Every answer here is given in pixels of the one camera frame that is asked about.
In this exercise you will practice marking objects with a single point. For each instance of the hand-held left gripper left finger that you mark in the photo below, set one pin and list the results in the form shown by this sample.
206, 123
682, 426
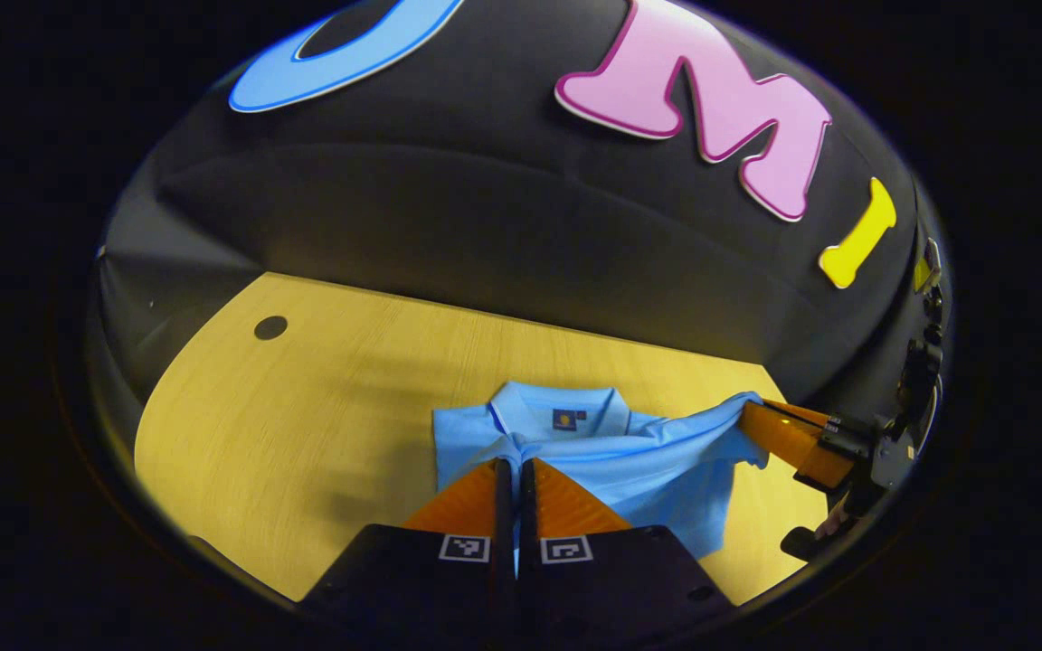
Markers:
504, 506

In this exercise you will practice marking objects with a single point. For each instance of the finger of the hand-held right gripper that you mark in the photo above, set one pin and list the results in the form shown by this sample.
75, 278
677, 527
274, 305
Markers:
801, 414
792, 443

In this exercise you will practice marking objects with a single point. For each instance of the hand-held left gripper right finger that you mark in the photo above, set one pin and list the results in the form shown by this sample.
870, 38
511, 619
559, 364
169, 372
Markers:
527, 506

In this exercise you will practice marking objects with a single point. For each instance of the light blue T-shirt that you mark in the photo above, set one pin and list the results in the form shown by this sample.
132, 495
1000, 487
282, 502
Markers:
629, 470

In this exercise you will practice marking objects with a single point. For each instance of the black backdrop cloth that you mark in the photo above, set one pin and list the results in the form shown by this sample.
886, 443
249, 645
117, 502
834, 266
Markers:
485, 226

